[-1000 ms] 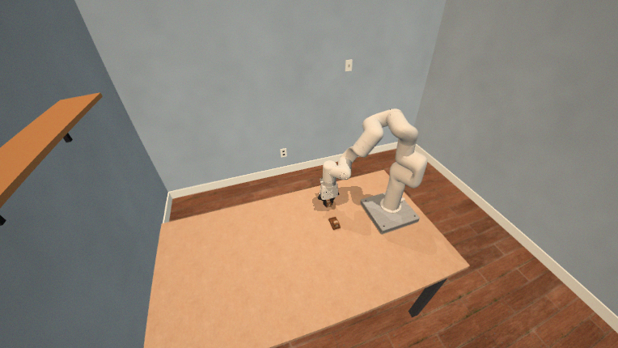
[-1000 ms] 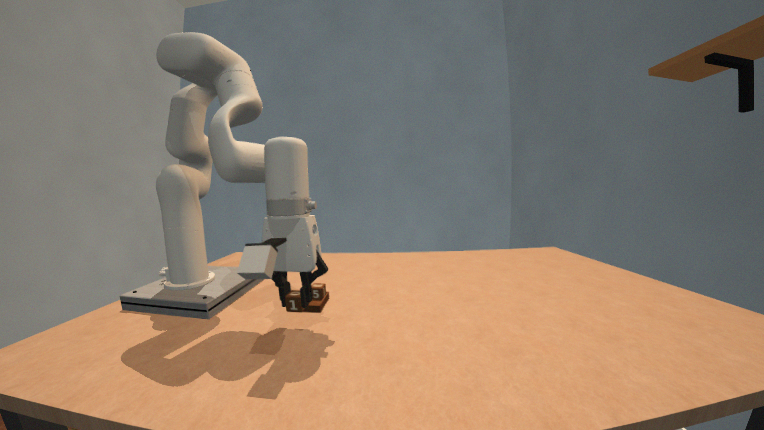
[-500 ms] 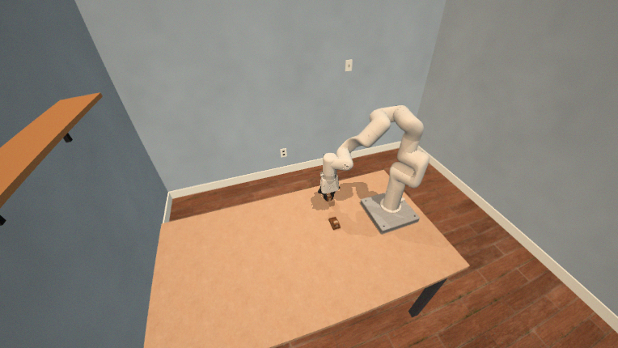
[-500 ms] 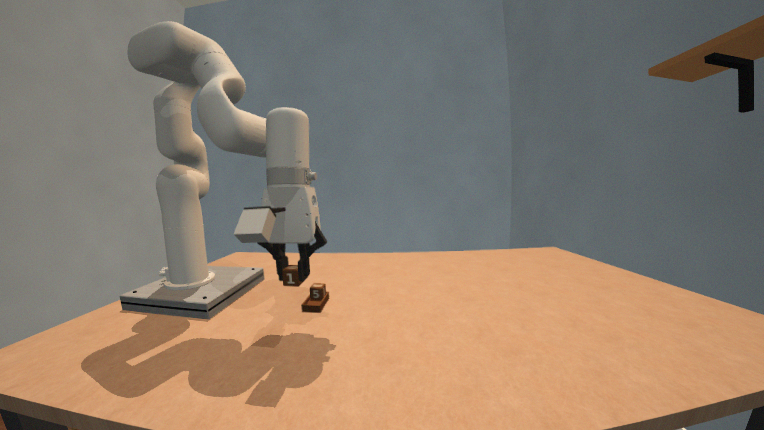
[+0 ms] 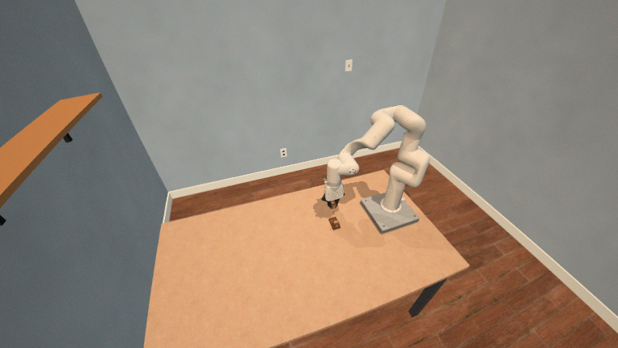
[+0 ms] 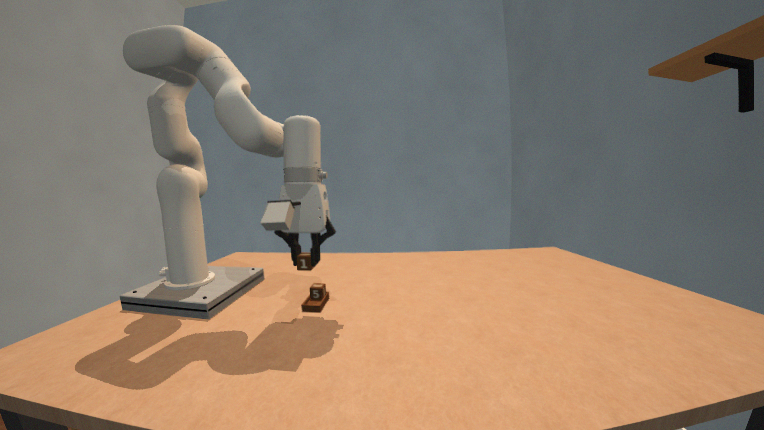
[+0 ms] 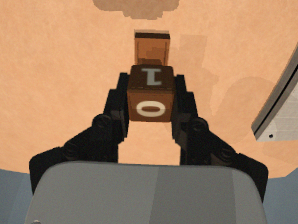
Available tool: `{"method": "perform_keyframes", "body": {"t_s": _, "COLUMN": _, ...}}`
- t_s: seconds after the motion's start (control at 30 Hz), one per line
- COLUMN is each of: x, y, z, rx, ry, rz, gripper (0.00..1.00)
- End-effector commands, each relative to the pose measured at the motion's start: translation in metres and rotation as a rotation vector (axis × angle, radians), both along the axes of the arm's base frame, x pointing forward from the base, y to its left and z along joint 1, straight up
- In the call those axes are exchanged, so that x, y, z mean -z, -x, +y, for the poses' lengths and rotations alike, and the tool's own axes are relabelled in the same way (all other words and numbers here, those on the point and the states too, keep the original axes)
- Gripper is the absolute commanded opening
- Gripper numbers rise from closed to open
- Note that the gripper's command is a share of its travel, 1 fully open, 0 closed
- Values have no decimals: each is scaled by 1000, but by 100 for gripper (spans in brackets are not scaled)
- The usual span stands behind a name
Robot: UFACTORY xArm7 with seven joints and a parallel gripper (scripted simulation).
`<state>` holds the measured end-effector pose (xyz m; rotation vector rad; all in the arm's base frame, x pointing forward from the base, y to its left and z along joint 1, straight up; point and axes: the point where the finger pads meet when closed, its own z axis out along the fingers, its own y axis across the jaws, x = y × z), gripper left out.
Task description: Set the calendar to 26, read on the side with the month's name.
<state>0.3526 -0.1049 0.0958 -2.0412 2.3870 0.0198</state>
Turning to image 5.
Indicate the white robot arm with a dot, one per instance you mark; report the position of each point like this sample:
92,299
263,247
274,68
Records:
382,126

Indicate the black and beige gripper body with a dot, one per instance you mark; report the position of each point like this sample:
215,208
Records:
333,193

